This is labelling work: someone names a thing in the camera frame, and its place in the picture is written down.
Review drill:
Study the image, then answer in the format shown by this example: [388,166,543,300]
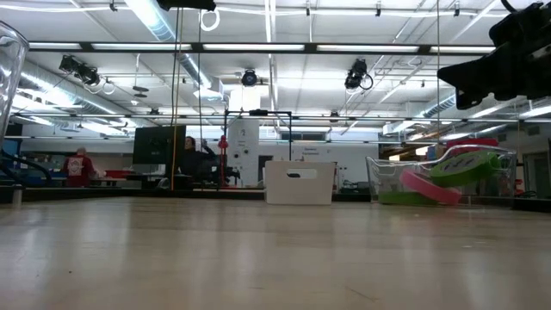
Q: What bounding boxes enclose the black metal table frame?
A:
[0,185,551,213]

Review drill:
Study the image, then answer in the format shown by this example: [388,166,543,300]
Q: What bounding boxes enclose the pink tape roll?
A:
[399,169,462,207]

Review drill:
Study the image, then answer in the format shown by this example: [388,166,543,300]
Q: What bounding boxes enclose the thin black hanging cable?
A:
[436,0,441,143]
[198,9,204,158]

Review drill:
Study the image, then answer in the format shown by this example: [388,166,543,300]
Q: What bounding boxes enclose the red box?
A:
[445,138,499,151]

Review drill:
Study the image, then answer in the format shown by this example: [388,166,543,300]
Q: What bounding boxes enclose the white plastic bin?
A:
[263,160,337,206]

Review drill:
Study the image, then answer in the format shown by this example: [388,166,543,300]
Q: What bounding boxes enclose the red pole-mounted object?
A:
[217,135,229,186]

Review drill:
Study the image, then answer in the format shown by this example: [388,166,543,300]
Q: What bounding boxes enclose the round black overhead camera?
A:
[240,68,258,88]

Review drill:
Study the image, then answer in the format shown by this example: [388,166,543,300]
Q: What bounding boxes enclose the clear plastic bin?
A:
[0,21,29,139]

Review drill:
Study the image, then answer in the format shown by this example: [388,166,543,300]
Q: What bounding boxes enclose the black rig bar with lights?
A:
[28,41,496,55]

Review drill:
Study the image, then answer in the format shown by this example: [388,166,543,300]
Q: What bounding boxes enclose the white cable loop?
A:
[199,9,221,33]

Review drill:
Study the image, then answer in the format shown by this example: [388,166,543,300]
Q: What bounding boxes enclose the person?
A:
[62,146,98,189]
[178,135,216,182]

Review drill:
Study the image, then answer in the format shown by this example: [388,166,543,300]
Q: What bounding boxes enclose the black ceiling-mounted camera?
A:
[344,59,375,91]
[59,54,101,86]

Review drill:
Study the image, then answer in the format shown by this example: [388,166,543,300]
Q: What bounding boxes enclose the clear wire dish rack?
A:
[365,145,517,207]

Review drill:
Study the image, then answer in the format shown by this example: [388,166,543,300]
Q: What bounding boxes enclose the yellow hanging cable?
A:
[171,124,179,190]

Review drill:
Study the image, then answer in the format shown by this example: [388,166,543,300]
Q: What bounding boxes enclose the large green tape roll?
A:
[430,150,511,189]

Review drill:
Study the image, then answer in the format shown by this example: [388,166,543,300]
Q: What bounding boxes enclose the black monitor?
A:
[132,125,187,164]

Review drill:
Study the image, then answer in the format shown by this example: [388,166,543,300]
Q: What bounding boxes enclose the black curved cable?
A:
[0,150,53,187]

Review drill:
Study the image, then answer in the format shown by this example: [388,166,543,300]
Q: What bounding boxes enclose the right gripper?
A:
[437,0,551,110]

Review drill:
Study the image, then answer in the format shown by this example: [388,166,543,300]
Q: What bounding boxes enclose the small green tape roll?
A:
[378,191,440,207]

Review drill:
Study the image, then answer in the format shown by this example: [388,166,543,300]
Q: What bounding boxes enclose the silver ventilation duct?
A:
[124,0,214,90]

